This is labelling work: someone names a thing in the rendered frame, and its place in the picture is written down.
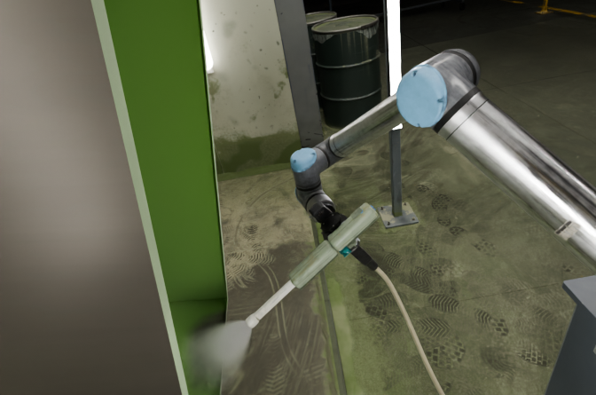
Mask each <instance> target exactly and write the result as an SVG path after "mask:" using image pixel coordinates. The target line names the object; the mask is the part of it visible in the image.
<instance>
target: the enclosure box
mask: <svg viewBox="0 0 596 395"><path fill-rule="evenodd" d="M227 309H228V290H227V280H226V271H225V261H224V242H223V233H222V223H221V213H220V203H219V193H218V184H217V175H216V156H215V146H214V136H213V126H212V117H211V107H210V97H209V88H208V69H207V60H206V50H205V40H204V30H203V20H202V10H201V1H200V0H0V395H189V394H188V390H187V386H186V381H185V378H184V370H183V366H182V361H181V358H180V353H179V349H178V345H177V340H176V333H175V330H177V329H179V328H182V327H185V326H190V325H193V324H198V323H203V322H209V321H214V320H227Z"/></svg>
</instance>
